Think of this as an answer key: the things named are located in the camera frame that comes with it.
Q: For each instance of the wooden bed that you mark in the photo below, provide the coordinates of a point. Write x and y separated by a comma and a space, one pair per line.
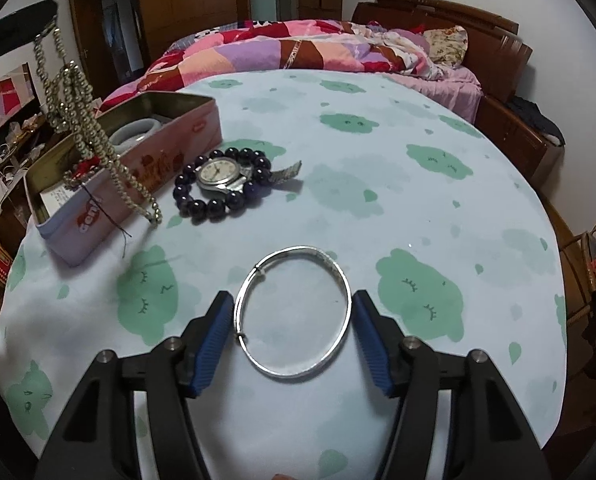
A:
495, 53

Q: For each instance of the pink metal tin box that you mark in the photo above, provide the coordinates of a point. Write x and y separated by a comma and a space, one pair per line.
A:
191, 128

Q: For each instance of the wicker chair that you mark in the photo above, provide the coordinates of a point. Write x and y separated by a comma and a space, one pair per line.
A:
579, 252

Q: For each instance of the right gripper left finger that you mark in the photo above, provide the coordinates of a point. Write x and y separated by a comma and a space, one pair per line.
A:
95, 436

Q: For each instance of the person's hand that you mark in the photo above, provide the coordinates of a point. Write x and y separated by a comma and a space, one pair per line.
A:
280, 477

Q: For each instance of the dark clothes pile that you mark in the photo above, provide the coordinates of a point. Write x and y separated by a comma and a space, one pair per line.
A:
531, 115

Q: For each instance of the silver bangle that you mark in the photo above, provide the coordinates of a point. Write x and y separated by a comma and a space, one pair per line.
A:
292, 313

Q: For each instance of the cloud pattern tablecloth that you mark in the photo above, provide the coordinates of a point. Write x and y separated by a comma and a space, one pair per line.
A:
419, 209

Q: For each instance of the television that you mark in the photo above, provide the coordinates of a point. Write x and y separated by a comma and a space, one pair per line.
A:
16, 91

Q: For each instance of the wooden wardrobe wall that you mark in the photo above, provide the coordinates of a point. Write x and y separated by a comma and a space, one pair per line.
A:
119, 39

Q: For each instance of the silver wristwatch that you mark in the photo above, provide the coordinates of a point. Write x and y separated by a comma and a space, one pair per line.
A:
223, 175

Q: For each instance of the wooden nightstand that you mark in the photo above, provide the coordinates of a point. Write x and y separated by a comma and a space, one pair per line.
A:
533, 156

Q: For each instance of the wooden tv cabinet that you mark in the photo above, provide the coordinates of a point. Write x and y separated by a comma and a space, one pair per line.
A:
22, 139

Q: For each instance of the pink bed sheet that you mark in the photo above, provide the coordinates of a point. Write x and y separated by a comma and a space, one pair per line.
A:
459, 90

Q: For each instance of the patchwork quilt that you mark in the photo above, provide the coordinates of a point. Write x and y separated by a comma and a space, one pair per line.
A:
337, 46

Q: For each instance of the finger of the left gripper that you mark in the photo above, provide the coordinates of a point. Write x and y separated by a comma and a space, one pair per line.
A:
27, 25

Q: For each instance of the white jade bangle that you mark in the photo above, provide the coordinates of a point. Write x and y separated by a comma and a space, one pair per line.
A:
132, 133

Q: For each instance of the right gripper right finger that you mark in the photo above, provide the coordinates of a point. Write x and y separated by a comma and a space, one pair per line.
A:
489, 436

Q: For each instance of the floral pillow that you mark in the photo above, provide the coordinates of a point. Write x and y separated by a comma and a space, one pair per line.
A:
447, 46

